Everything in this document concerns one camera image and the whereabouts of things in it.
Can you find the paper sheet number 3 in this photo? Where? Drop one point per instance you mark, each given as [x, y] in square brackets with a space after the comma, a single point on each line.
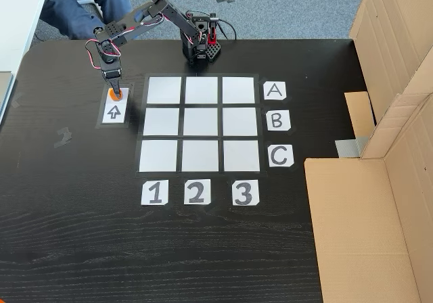
[245, 192]

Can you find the white chair base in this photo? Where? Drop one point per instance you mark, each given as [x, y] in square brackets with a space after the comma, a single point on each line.
[94, 7]

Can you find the white nine-square grid sheet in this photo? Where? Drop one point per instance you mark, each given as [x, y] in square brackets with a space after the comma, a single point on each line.
[199, 123]

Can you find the paper sheet number 2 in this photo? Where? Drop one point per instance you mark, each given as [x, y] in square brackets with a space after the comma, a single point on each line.
[197, 191]

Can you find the paper sheet letter A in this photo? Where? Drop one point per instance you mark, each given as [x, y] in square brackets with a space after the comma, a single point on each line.
[274, 90]

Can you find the paper sheet letter B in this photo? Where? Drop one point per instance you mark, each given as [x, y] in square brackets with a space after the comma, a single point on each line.
[278, 120]

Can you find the black clamp with red knob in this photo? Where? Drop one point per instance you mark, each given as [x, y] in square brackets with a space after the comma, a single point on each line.
[212, 32]

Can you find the white arrow paper sheet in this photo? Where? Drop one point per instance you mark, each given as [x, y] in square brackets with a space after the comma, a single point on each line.
[114, 113]

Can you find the seated person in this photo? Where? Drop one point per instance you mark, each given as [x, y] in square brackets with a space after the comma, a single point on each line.
[78, 8]

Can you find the paper sheet letter C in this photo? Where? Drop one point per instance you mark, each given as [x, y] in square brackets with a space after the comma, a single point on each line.
[280, 156]

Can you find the white desk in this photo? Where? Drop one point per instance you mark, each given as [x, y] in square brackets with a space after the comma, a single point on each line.
[17, 29]

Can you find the round orange token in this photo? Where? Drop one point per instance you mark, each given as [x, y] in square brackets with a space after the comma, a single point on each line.
[111, 95]

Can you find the large brown cardboard screen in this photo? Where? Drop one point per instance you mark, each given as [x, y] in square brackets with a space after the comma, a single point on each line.
[365, 232]

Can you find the paper sheet number 1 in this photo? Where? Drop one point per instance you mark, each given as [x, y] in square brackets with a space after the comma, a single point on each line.
[154, 192]

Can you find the clear tape scraps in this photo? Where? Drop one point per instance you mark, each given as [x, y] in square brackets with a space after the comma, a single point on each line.
[64, 137]

